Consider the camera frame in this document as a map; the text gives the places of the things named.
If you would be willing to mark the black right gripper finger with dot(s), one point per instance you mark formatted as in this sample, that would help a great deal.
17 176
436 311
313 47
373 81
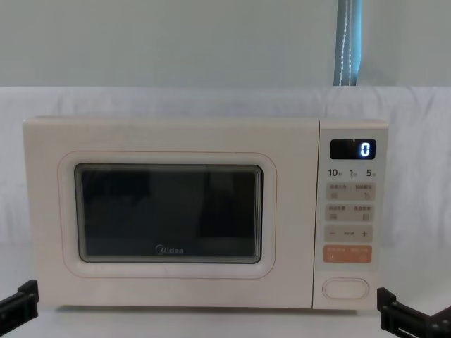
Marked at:
389 310

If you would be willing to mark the white curtain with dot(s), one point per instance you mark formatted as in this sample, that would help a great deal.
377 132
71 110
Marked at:
141 42

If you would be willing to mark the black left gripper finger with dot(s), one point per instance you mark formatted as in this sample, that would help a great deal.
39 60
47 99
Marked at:
28 297

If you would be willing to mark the cream microwave oven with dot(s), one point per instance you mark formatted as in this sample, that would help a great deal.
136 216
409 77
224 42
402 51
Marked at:
169 137

